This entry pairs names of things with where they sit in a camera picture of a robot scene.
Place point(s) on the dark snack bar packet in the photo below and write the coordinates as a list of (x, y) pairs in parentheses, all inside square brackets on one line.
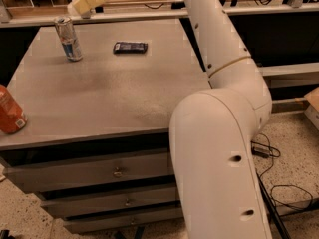
[(130, 48)]

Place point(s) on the grey drawer cabinet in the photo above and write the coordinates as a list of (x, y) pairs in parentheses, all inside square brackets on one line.
[(105, 103)]

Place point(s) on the silver blue redbull can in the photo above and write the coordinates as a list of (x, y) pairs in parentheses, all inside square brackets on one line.
[(68, 38)]

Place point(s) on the black metal stand leg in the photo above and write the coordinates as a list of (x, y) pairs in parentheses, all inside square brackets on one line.
[(273, 212)]

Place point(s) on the top grey drawer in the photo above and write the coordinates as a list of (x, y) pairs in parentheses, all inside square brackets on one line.
[(89, 171)]

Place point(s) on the grey drawer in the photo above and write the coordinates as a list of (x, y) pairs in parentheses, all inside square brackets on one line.
[(134, 217), (111, 200), (89, 171)]

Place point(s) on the cardboard box at right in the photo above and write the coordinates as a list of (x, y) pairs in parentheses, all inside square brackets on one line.
[(312, 112)]

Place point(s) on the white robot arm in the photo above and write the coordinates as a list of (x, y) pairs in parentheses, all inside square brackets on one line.
[(210, 131)]

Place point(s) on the grey metal railing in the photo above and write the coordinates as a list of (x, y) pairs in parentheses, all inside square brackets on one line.
[(24, 13)]

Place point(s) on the bottom grey drawer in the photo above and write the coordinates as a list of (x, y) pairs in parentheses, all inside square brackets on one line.
[(134, 217)]

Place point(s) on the middle grey drawer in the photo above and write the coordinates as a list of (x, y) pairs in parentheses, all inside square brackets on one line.
[(111, 200)]

